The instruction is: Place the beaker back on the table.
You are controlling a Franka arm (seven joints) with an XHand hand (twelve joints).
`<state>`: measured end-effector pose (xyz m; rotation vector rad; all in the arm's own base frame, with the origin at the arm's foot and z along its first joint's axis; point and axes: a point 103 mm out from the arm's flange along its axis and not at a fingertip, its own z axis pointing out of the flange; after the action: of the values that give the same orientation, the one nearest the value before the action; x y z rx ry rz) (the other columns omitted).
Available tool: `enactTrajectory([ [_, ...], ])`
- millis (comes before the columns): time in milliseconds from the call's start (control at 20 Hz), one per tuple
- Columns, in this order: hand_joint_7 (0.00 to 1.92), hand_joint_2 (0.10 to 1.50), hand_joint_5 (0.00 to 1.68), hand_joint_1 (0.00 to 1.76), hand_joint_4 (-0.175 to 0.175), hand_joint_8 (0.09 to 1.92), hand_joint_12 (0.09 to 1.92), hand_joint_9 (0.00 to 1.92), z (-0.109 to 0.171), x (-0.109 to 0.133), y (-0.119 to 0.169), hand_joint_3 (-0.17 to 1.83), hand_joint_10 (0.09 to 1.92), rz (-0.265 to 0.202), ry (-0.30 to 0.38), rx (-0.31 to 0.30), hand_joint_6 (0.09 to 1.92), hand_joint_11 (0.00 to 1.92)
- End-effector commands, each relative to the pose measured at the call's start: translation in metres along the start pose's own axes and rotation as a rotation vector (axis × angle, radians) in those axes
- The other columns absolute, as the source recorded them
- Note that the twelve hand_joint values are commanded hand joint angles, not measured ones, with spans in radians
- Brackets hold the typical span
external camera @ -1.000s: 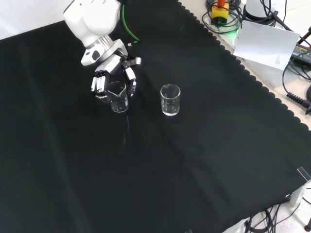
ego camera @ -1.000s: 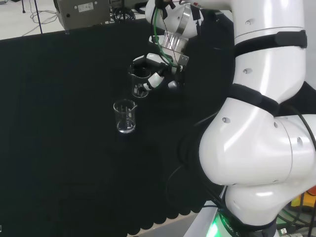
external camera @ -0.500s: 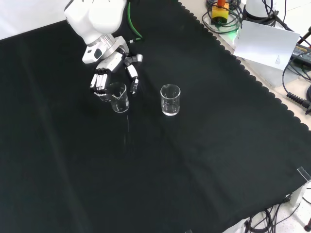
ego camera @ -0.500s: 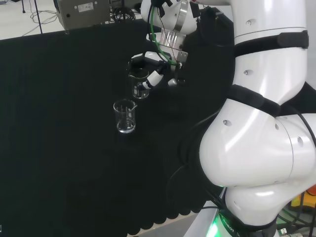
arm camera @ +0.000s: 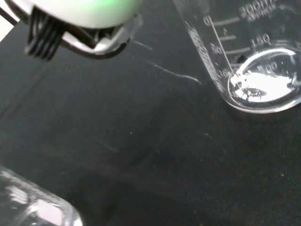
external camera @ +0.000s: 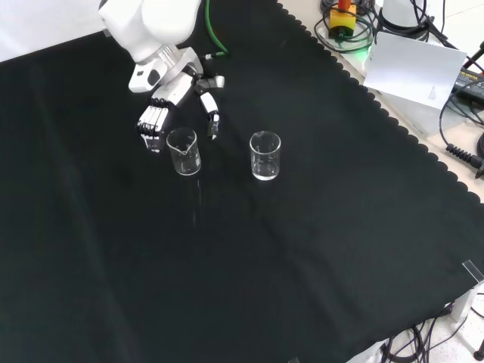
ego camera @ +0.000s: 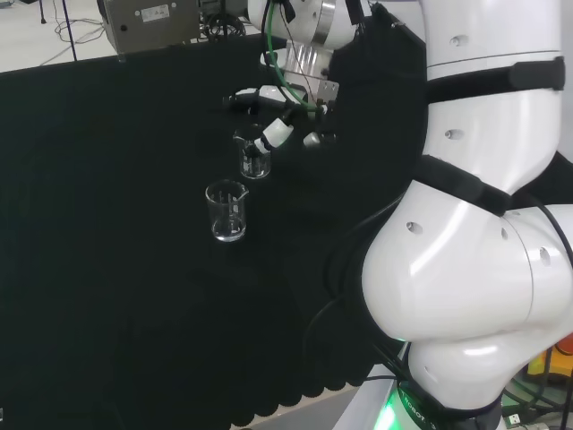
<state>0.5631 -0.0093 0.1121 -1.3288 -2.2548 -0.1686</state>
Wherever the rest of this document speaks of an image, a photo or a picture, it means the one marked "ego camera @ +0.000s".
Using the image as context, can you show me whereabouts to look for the large clear glass beaker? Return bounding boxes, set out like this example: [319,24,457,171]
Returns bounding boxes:
[204,178,250,244]

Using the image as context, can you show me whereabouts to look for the grey metal box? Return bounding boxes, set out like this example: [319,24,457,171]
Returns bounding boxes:
[102,0,202,58]

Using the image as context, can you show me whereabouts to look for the small clear glass beaker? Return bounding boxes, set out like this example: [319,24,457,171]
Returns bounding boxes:
[232,128,272,181]

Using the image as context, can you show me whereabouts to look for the green cable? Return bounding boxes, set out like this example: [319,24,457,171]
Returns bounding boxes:
[262,0,326,114]

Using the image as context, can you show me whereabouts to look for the yellow emergency stop button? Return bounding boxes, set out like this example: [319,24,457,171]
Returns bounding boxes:
[526,333,573,389]

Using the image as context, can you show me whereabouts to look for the black floor cable bundle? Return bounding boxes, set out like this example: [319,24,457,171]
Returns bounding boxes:
[38,0,111,68]

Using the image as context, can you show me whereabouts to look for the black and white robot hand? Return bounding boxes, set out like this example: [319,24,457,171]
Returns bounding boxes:
[222,84,340,159]

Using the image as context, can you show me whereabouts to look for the black table cloth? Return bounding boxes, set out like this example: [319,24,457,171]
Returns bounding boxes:
[0,8,431,429]

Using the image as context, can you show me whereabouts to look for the dark tripod pole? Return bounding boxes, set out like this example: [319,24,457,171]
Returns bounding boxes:
[61,0,78,63]

